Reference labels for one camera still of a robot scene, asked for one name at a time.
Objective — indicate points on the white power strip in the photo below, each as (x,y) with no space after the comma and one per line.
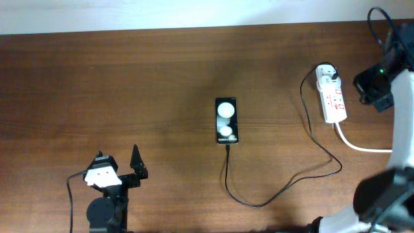
(333,106)

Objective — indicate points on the white USB charger plug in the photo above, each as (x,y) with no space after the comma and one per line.
(327,78)

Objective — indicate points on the black smartphone with lit screen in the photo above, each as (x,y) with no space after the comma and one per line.
(227,131)

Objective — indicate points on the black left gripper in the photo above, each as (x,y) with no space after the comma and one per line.
(135,162)

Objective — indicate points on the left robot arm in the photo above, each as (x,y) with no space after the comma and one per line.
(108,213)

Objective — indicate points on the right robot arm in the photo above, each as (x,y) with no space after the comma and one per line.
(384,202)

